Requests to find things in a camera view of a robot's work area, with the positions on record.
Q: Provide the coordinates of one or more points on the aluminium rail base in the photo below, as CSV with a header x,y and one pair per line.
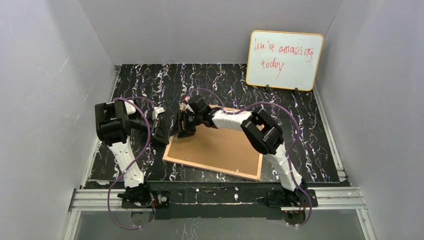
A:
x,y
183,200

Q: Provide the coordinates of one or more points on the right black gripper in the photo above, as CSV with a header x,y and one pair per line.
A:
x,y
189,122

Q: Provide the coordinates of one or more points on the white wooden picture frame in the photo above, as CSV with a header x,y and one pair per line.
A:
x,y
215,152

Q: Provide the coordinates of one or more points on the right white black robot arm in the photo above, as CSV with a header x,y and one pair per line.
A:
x,y
261,130

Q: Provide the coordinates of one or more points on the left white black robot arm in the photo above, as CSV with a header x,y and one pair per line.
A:
x,y
113,127

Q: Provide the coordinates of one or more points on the yellow rimmed whiteboard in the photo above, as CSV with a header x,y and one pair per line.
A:
x,y
283,60

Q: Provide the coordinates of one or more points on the brown cardboard backing board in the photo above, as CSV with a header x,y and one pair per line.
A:
x,y
215,149

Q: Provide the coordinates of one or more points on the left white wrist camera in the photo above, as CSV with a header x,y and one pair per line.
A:
x,y
157,111

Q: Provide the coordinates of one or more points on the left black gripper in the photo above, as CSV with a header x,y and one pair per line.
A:
x,y
159,130

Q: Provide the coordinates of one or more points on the black marble pattern mat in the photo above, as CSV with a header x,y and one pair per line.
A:
x,y
166,84

